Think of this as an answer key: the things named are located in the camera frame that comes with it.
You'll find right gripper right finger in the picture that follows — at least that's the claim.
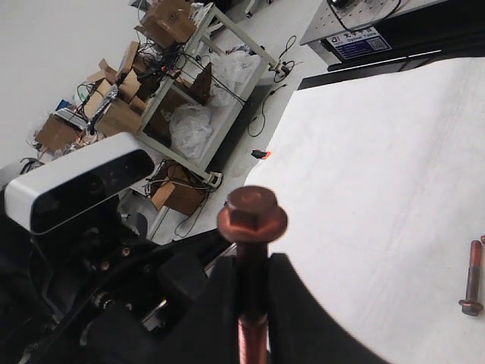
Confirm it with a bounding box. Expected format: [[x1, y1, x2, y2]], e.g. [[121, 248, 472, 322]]
[[266, 252, 392, 364]]

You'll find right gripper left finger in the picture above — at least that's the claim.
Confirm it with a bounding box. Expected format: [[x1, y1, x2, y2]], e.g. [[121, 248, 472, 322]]
[[151, 256, 243, 364]]

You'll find copper flange bolt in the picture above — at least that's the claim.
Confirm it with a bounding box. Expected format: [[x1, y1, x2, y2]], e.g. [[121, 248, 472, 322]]
[[458, 240, 484, 319], [217, 185, 289, 364]]

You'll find cardboard box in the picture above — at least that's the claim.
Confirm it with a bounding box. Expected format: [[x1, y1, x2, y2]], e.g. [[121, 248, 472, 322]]
[[34, 113, 83, 153], [140, 0, 199, 49], [96, 97, 144, 137], [150, 162, 206, 218]]

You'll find white plastic bag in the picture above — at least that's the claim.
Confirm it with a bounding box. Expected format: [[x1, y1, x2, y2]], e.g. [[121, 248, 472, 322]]
[[209, 50, 263, 108], [168, 104, 215, 160]]

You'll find metal bench with holes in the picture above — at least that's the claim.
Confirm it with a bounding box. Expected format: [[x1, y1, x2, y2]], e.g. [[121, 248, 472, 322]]
[[300, 0, 485, 73]]

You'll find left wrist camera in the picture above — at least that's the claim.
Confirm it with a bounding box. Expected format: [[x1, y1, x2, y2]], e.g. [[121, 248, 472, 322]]
[[5, 132, 157, 237]]

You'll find black cable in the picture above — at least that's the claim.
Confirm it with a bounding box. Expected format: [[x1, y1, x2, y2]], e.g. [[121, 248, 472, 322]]
[[328, 0, 403, 32], [247, 84, 286, 138]]

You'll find white metal shelf frame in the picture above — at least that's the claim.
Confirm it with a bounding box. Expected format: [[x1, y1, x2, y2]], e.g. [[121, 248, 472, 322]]
[[135, 2, 280, 180]]

